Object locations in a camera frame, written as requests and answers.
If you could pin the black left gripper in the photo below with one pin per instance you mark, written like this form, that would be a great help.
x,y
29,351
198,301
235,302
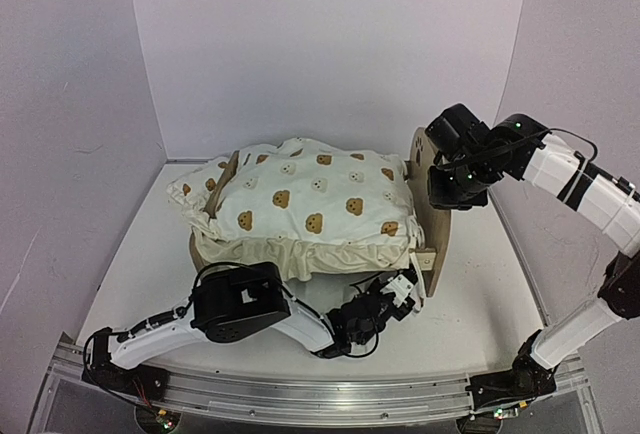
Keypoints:
x,y
406,306

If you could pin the aluminium table edge rail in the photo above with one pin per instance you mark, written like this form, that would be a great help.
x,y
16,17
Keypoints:
x,y
189,161

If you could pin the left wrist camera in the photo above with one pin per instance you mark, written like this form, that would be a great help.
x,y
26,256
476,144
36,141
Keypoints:
x,y
407,287

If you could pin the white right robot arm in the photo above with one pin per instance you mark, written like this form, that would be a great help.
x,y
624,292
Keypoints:
x,y
606,213

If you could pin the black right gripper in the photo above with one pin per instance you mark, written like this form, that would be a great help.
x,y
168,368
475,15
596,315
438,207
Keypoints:
x,y
445,202

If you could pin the large bear print cushion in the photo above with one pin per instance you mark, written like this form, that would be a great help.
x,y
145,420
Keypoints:
x,y
310,209

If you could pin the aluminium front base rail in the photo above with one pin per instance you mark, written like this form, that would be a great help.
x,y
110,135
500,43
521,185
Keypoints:
x,y
321,403

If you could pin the wooden pet bed frame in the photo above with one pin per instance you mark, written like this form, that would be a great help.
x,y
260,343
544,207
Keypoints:
x,y
430,214

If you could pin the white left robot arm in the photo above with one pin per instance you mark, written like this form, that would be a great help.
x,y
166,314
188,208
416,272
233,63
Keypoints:
x,y
230,302

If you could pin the small bear print pillow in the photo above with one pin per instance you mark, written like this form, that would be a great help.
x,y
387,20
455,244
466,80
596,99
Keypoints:
x,y
191,191

